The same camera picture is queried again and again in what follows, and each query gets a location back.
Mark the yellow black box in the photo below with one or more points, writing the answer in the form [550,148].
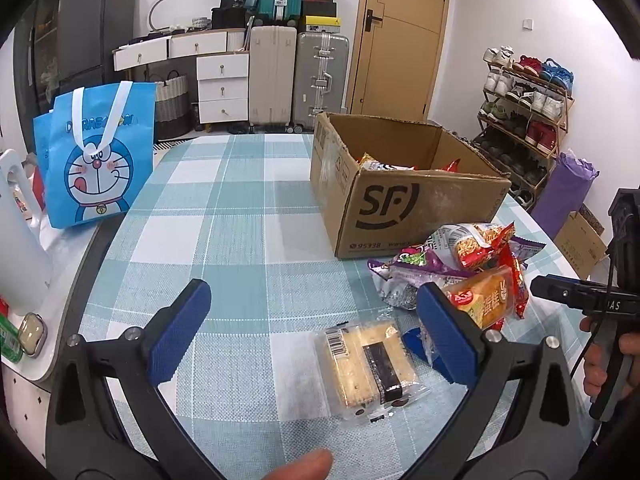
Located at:
[324,24]

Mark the white drawer cabinet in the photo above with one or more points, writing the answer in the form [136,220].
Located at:
[222,90]

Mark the red plastic bag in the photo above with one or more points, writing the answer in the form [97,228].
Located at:
[39,190]

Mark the brown cardboard box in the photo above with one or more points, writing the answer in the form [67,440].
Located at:
[400,210]

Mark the small white basket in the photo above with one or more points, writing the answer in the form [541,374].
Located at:
[202,22]

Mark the red silver noodle snack packet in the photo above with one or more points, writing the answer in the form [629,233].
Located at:
[475,245]

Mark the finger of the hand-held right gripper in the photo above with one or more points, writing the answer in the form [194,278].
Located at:
[560,290]

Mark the blue snack packet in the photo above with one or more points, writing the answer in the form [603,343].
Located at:
[415,342]

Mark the large black shoe box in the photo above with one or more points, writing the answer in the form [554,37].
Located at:
[317,10]

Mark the person's left hand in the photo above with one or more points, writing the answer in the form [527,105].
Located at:
[300,467]

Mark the red chips packet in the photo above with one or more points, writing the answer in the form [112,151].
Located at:
[451,166]

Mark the metal shoe rack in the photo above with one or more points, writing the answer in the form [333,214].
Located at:
[564,115]

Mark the beige suitcase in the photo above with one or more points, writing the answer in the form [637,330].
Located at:
[272,80]

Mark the white vanity desk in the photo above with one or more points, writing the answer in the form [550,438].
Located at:
[150,52]

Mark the arched mirror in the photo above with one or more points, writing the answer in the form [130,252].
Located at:
[165,0]

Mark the dark purple snack packet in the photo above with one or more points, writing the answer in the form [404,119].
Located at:
[530,247]

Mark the beige earbuds case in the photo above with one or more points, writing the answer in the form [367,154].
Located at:
[32,335]

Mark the yellow noodle packet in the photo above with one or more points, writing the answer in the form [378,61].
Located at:
[372,161]

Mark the rows of shoes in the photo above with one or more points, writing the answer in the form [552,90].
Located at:
[540,132]

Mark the dark grey fridge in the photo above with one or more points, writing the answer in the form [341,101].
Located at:
[95,20]

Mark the purple yoga mat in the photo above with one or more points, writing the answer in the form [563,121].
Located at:
[565,195]

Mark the blue cartoon tote bag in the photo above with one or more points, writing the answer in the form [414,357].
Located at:
[95,170]

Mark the clear cracker sandwich packet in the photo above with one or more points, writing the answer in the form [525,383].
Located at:
[370,365]

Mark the dark glass cabinet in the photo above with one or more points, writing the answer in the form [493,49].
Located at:
[37,45]

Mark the person's right hand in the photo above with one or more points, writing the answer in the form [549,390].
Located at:
[594,377]

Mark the silver suitcase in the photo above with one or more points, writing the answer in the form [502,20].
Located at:
[320,80]

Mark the black storage box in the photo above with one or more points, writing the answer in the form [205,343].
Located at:
[227,19]

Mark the woven laundry basket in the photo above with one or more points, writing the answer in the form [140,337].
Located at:
[172,105]

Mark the green bottle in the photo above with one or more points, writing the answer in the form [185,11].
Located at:
[9,342]

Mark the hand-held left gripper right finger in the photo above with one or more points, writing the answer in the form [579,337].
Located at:
[445,335]

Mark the small brown carton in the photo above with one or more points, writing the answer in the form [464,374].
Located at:
[580,245]

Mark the white kettle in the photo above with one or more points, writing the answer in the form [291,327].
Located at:
[20,260]

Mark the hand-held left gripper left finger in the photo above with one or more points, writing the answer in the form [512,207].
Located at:
[180,332]

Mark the purple pink candy packet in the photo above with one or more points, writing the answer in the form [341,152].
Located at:
[405,260]

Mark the orange cake packet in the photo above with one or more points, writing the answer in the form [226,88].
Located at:
[487,295]

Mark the red sausage snack packet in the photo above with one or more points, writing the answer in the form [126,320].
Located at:
[515,280]

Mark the wooden door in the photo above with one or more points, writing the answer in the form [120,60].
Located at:
[400,40]

